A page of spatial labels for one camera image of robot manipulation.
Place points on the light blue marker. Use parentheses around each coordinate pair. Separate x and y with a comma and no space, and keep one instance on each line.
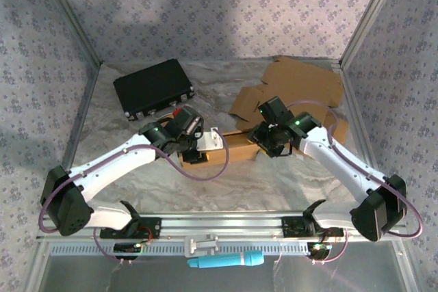
(222,260)

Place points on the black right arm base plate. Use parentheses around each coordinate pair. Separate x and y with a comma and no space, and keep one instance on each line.
(291,228)

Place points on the grey metal clamp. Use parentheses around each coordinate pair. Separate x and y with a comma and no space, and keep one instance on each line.
(202,245)

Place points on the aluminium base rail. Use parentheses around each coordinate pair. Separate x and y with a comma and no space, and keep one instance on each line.
(222,225)

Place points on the aluminium table side rail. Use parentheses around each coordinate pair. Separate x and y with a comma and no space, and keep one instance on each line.
(356,107)
(85,107)

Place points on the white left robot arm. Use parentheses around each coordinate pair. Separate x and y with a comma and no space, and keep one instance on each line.
(113,165)

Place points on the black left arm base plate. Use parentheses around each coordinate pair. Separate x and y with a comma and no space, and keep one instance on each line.
(154,228)

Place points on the black hard case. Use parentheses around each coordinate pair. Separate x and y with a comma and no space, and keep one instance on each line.
(150,87)

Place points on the brown cardboard box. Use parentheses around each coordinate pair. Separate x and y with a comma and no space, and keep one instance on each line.
(301,80)
(239,152)

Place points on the small circuit board green LED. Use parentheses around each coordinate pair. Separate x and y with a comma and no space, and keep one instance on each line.
(126,248)
(320,249)

